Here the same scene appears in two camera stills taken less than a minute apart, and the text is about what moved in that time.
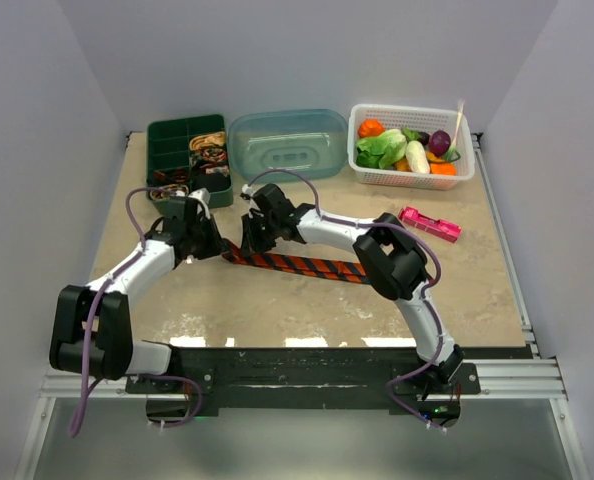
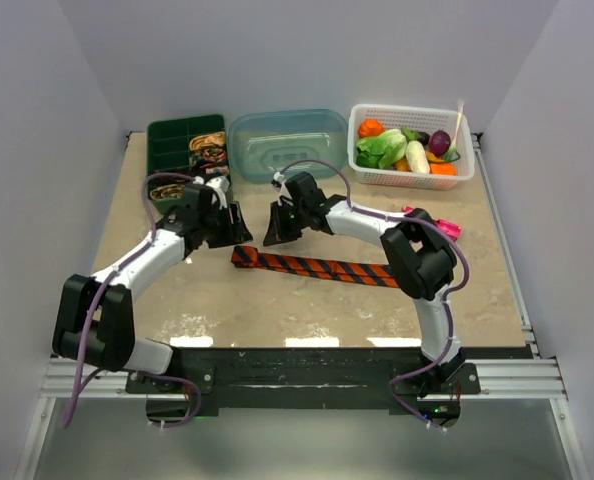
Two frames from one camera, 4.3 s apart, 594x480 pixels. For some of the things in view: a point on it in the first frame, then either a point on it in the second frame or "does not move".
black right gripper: (249, 239) → (277, 233)
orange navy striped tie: (301, 264) does not move
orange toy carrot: (443, 168) does not move
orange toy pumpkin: (370, 127) does not move
